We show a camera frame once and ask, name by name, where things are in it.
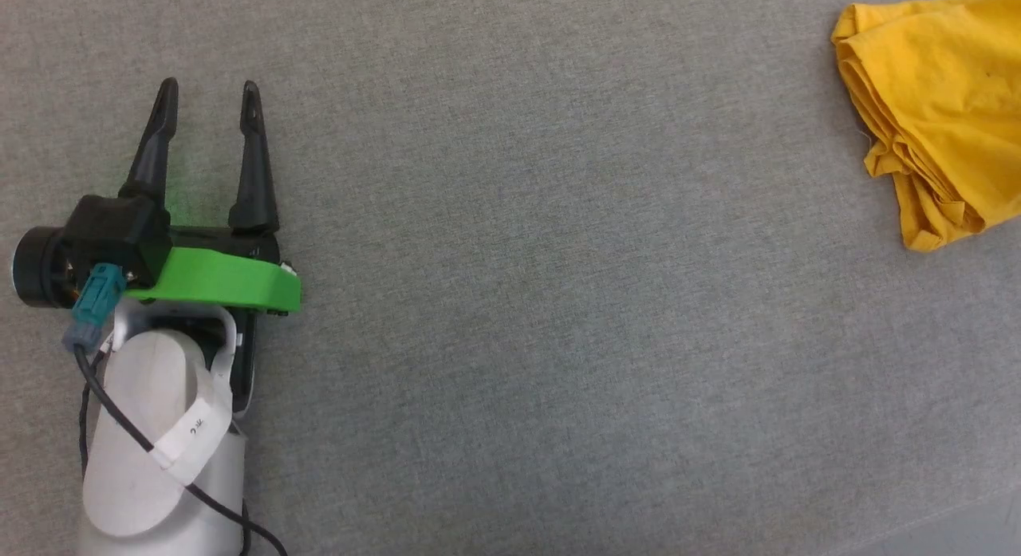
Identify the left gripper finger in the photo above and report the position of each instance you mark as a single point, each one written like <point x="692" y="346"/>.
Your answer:
<point x="255" y="181"/>
<point x="151" y="161"/>

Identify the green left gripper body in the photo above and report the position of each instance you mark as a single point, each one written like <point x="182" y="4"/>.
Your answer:
<point x="231" y="281"/>

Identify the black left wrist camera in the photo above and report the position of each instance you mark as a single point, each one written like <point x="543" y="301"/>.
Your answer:
<point x="120" y="229"/>

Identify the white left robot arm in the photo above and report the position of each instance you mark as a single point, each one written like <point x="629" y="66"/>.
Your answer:
<point x="128" y="492"/>

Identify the yellow t-shirt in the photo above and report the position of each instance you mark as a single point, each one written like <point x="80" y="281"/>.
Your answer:
<point x="949" y="101"/>

